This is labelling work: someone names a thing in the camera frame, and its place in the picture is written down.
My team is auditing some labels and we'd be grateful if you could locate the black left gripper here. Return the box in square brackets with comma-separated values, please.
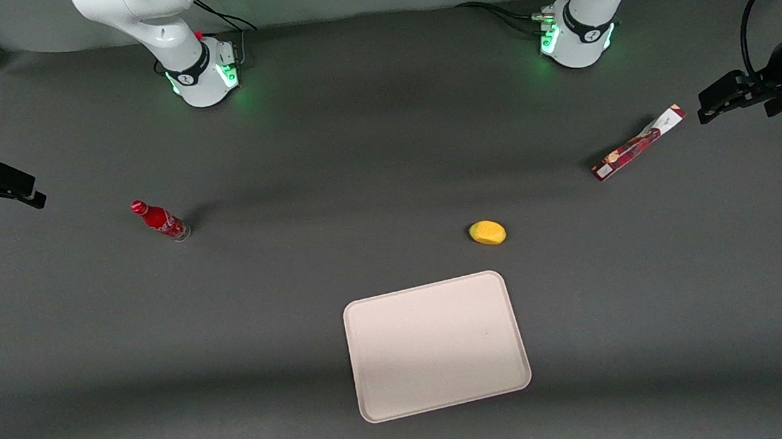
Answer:
[691, 27, 782, 125]

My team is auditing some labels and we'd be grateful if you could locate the red tartan cookie box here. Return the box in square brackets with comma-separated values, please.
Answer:
[586, 104, 692, 183]

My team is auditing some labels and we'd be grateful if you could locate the beige rectangular tray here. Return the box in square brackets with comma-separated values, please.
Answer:
[340, 268, 535, 426]

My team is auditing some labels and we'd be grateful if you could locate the red cola bottle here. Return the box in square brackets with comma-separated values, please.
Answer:
[129, 195, 192, 246]

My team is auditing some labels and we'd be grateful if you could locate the yellow mango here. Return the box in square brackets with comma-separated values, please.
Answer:
[468, 218, 508, 247]

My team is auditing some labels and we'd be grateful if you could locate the black cable at left arm base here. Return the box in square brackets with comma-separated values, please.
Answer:
[454, 0, 555, 42]

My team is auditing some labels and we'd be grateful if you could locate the black cable at arm base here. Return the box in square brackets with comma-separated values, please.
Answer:
[454, 0, 555, 42]
[192, 0, 261, 71]

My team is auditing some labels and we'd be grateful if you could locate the black cable at right arm base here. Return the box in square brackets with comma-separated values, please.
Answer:
[192, 0, 261, 71]

